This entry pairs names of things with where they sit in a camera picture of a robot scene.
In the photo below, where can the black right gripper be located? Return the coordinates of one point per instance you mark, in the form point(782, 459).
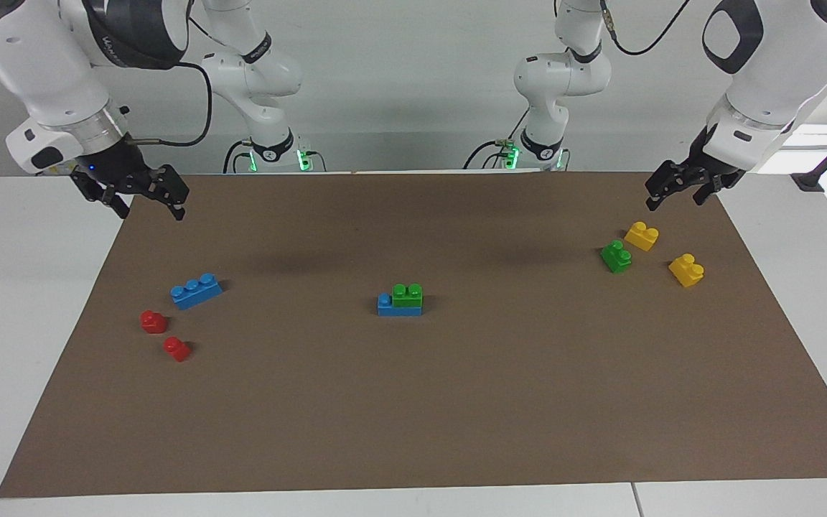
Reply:
point(115, 169)

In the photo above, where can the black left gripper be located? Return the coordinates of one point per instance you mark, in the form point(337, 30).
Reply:
point(708, 169)

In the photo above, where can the blue three-stud toy block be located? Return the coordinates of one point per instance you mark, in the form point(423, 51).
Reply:
point(196, 293)
point(399, 311)

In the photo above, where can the green two-stud toy block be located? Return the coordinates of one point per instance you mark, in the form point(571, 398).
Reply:
point(408, 296)
point(616, 258)

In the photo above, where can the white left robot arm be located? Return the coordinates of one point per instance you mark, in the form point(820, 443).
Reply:
point(765, 72)

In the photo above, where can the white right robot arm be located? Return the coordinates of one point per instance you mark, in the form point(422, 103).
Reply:
point(40, 64)

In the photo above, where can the yellow two-stud toy block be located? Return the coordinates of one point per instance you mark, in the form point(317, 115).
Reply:
point(686, 271)
point(641, 237)

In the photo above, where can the red one-stud toy block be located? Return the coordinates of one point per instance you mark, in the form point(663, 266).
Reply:
point(177, 350)
point(153, 322)

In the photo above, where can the brown table mat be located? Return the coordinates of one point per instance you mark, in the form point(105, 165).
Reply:
point(413, 402)

